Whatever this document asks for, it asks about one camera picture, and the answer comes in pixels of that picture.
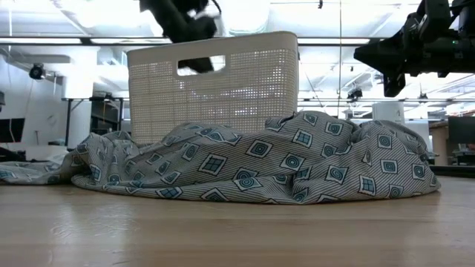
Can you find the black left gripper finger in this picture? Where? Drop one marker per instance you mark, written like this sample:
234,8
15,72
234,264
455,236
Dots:
200,65

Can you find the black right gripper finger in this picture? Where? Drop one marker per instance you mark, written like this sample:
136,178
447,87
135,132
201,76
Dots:
393,85
382,55

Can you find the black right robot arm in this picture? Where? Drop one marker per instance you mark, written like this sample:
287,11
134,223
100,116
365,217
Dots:
464,16

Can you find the white cylindrical bin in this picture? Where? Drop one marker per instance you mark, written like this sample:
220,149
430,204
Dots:
388,112

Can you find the cream perforated plastic basket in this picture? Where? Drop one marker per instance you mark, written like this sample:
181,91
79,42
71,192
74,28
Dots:
252,85

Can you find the thin vertical pole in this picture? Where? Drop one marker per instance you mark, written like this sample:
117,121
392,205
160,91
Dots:
340,55

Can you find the dark computer monitor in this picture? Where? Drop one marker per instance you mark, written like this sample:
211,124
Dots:
461,130

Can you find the patterned grey blue cloth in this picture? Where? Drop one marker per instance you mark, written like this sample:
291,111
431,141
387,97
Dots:
278,159

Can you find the black frame table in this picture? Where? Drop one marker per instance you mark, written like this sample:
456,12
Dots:
105,111

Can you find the black ceiling-mounted camera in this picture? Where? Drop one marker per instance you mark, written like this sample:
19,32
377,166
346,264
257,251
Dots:
36,71

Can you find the dark wall screen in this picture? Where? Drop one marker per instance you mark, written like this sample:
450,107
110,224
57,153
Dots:
11,130

